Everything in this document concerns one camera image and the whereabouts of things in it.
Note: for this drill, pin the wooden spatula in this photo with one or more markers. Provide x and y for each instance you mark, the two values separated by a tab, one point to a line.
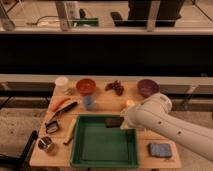
70	131

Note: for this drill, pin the black eraser block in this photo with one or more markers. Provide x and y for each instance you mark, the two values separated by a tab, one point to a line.
113	122

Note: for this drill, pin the purple bowl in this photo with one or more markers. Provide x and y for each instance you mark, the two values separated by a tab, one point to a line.
147	87

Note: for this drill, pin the black handled knife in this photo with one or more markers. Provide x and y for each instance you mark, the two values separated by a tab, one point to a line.
63	110

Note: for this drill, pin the white lidded cup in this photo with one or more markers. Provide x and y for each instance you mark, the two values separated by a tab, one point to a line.
62	83

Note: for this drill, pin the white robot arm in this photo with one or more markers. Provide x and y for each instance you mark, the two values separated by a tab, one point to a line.
153	113

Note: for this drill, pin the peach apple fruit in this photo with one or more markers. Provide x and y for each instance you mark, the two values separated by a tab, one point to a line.
129	103

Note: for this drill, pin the green plastic tray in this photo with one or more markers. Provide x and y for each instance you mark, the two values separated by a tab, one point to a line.
96	146

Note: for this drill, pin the orange bowl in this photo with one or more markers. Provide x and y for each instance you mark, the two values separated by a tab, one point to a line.
86	86

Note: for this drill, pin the black bar left of table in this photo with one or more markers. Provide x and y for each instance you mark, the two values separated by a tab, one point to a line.
32	138

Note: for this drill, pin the round metal tin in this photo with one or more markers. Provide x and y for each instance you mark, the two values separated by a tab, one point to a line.
46	144

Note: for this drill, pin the blue sponge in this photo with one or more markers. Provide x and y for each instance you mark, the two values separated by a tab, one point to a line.
160	150

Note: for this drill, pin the blue plastic cup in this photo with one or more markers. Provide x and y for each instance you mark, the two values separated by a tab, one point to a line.
88	102

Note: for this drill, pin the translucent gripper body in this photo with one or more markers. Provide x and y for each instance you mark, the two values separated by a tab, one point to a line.
123	115

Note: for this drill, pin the orange carrot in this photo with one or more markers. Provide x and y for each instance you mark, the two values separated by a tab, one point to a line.
56	105

